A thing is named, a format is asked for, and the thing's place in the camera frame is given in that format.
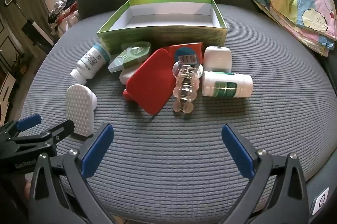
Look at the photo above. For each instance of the green floss dispenser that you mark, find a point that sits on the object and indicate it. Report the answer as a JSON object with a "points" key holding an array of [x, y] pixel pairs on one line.
{"points": [[131, 55]]}

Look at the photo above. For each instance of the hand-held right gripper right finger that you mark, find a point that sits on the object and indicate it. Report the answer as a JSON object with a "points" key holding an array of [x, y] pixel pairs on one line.
{"points": [[238, 153]]}

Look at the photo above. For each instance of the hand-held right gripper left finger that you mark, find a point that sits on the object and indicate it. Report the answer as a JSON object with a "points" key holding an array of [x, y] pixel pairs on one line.
{"points": [[97, 150]]}

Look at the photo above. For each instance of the pile of clothes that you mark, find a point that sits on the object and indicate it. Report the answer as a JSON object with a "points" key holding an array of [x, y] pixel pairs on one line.
{"points": [[62, 13]]}

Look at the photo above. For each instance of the grey sofa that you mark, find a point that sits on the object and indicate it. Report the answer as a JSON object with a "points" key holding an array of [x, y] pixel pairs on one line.
{"points": [[158, 160]]}

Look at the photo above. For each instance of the white tag with circle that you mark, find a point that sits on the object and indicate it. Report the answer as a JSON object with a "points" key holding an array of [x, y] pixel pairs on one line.
{"points": [[321, 200]]}

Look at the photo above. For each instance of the white bottle green label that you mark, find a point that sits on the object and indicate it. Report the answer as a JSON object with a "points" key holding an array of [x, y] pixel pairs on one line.
{"points": [[223, 84]]}

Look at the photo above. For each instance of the green cardboard box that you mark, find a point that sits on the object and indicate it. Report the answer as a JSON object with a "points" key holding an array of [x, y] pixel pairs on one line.
{"points": [[163, 34]]}

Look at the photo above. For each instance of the white rounded plastic container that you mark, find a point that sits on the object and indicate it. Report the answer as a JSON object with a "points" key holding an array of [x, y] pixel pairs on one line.
{"points": [[217, 60]]}

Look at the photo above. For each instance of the orange packaged tape dispenser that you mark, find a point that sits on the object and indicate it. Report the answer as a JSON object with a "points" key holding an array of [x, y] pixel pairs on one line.
{"points": [[187, 51]]}

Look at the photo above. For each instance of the clear hair claw clip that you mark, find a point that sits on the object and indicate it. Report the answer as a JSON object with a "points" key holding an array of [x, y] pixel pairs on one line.
{"points": [[184, 87]]}

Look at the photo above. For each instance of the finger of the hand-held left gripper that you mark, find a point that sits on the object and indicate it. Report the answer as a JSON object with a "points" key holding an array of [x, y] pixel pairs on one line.
{"points": [[59, 130], [29, 121]]}

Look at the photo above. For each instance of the printed pastel blanket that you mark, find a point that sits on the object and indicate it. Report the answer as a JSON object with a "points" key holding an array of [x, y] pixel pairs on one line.
{"points": [[289, 8]]}

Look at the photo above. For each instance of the white rectangular soap box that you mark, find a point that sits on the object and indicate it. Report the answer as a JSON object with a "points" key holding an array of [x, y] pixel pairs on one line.
{"points": [[79, 108]]}

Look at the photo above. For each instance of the white plastic case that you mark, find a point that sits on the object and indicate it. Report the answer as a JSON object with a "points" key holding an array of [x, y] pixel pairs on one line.
{"points": [[125, 76]]}

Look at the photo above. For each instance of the white pill bottle blue label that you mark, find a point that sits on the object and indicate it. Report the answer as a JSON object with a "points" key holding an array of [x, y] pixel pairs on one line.
{"points": [[90, 62]]}

